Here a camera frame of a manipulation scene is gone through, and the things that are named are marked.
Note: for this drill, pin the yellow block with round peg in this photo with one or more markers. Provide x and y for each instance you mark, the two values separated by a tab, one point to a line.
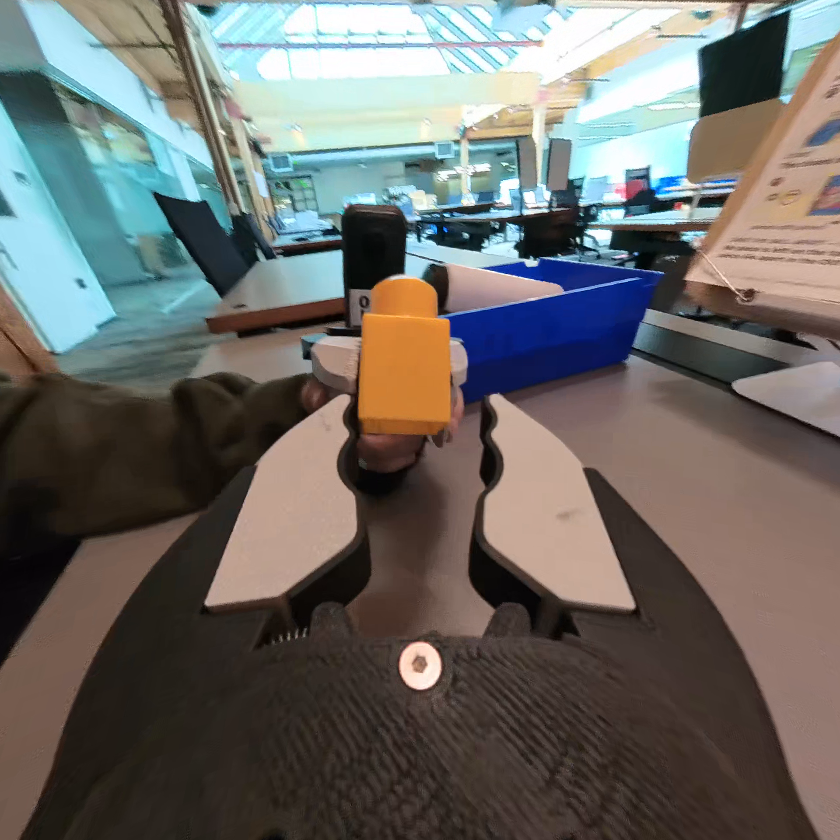
403	367

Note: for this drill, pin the white cylinder black cap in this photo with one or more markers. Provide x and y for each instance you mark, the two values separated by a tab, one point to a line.
499	285

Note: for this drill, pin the printed instruction sheet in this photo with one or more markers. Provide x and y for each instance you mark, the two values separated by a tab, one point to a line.
787	216

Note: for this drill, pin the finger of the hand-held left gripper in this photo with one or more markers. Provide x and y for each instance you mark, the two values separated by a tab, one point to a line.
338	364
458	361

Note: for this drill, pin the wood edged grey desk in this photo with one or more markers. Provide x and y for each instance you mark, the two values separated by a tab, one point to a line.
295	289

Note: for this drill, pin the white board stand base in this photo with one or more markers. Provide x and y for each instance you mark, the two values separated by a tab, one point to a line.
800	394

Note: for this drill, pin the person's left forearm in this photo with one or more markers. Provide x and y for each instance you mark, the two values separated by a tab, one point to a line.
131	446

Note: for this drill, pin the black red office chair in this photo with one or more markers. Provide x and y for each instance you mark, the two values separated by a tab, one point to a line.
640	193

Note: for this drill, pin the blue plastic bin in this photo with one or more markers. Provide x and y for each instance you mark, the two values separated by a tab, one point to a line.
558	328

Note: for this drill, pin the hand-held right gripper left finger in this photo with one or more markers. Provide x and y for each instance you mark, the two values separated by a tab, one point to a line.
289	518

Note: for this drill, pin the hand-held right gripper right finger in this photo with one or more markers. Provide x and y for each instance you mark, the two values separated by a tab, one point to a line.
558	525

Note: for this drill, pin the wooden display board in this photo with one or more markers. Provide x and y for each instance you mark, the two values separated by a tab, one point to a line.
722	144
754	308

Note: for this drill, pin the black tablet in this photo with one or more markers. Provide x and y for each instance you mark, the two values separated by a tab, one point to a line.
709	348

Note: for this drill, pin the wide wooden pillar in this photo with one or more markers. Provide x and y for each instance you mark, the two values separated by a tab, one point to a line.
19	341

